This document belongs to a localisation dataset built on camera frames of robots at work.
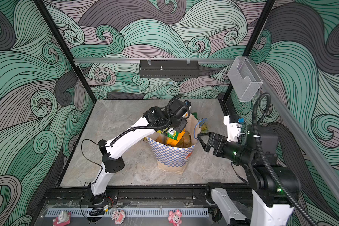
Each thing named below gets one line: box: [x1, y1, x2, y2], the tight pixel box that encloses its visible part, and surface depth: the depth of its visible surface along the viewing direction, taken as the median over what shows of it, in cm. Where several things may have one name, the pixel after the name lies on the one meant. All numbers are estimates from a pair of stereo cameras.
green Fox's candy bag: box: [166, 127, 179, 141], surface depth 67 cm
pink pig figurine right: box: [167, 209, 183, 226], surface depth 66 cm
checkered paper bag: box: [146, 113, 202, 175], surface depth 70 cm
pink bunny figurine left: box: [52, 210, 72, 226], surface depth 63 cm
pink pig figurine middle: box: [111, 209, 126, 225], surface depth 67 cm
